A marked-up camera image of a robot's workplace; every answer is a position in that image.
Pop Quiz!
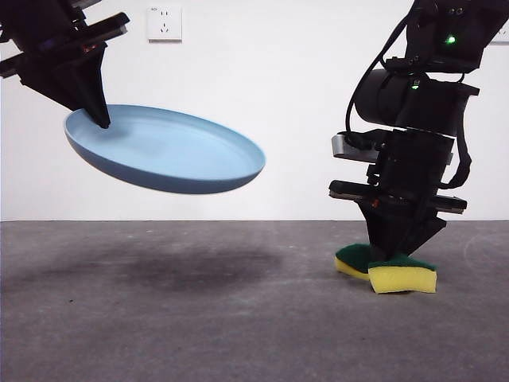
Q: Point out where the yellow sponge with green pad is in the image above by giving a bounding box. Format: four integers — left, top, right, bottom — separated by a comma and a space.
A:
334, 243, 438, 295

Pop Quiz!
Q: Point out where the light blue round plate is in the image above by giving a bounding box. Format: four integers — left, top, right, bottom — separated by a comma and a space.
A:
63, 103, 266, 196

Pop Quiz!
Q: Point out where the short black cable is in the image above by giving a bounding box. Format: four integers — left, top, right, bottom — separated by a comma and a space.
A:
439, 127, 473, 190

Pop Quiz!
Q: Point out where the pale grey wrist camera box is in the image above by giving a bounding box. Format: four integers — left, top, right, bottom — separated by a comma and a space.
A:
330, 132, 385, 163

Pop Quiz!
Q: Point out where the long black looping cable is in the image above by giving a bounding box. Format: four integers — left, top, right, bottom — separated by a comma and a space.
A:
344, 6, 418, 149

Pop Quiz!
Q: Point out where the white wall socket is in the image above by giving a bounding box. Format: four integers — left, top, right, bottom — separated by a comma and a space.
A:
148, 6, 184, 44
485, 10, 509, 46

